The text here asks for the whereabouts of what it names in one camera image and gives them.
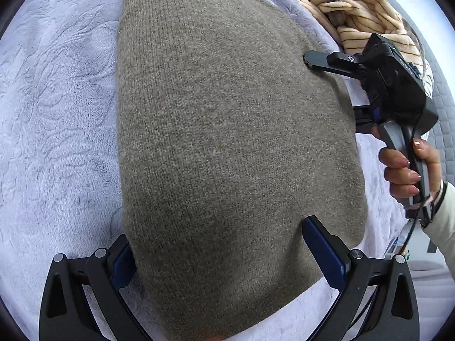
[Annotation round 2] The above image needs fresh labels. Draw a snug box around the yellow striped cloth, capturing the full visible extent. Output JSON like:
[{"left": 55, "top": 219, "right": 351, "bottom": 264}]
[{"left": 282, "top": 0, "right": 435, "bottom": 97}]

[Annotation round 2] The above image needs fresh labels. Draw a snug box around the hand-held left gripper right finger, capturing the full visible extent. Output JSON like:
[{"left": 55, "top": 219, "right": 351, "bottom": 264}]
[{"left": 301, "top": 215, "right": 421, "bottom": 341}]

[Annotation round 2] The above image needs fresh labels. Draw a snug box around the black cable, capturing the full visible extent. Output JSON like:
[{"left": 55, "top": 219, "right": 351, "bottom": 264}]
[{"left": 350, "top": 122, "right": 432, "bottom": 332}]

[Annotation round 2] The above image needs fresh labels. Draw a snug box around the person's right forearm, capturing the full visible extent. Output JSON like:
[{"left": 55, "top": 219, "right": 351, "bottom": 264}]
[{"left": 419, "top": 180, "right": 455, "bottom": 275}]

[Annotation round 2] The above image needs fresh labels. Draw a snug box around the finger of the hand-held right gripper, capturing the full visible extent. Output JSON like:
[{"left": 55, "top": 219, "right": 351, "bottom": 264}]
[
  {"left": 351, "top": 104, "right": 378, "bottom": 134},
  {"left": 303, "top": 50, "right": 364, "bottom": 77}
]

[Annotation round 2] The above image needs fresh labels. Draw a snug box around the lavender plush blanket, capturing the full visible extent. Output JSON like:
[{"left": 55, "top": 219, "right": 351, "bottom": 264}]
[{"left": 0, "top": 0, "right": 413, "bottom": 341}]

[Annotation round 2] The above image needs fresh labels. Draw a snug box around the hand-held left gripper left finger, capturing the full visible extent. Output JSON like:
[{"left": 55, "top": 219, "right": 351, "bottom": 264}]
[{"left": 38, "top": 234, "right": 150, "bottom": 341}]

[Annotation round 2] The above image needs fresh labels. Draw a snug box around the person's right hand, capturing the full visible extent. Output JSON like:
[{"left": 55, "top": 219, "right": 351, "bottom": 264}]
[{"left": 371, "top": 124, "right": 443, "bottom": 199}]

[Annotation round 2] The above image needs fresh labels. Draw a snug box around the taupe knit sweater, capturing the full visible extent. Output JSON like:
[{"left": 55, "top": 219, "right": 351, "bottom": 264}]
[{"left": 117, "top": 0, "right": 369, "bottom": 341}]

